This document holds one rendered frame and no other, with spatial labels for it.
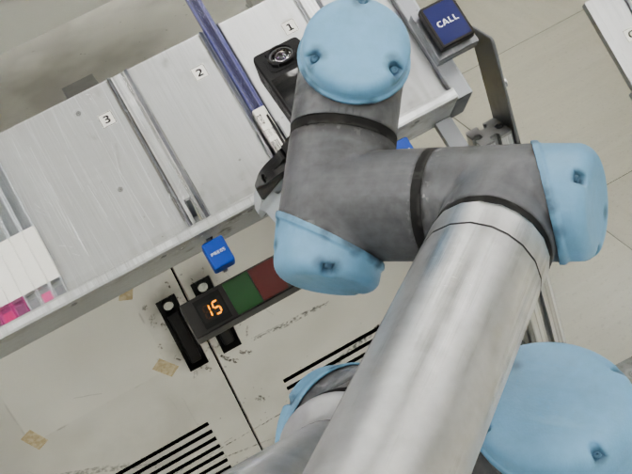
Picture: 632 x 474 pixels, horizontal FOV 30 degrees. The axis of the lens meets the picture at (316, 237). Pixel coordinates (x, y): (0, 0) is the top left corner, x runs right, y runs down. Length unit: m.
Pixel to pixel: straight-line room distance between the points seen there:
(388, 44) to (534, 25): 2.10
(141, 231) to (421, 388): 0.68
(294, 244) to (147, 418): 0.96
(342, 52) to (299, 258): 0.14
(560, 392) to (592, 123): 1.69
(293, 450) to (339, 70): 0.25
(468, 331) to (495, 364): 0.02
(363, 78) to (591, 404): 0.27
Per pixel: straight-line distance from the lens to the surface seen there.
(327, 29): 0.79
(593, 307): 2.05
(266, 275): 1.21
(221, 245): 1.20
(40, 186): 1.25
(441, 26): 1.26
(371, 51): 0.79
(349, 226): 0.77
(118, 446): 1.73
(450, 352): 0.60
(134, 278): 1.22
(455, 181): 0.74
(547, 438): 0.80
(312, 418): 0.84
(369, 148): 0.79
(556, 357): 0.85
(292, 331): 1.71
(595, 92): 2.58
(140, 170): 1.24
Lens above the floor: 1.37
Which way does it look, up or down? 35 degrees down
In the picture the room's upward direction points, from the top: 22 degrees counter-clockwise
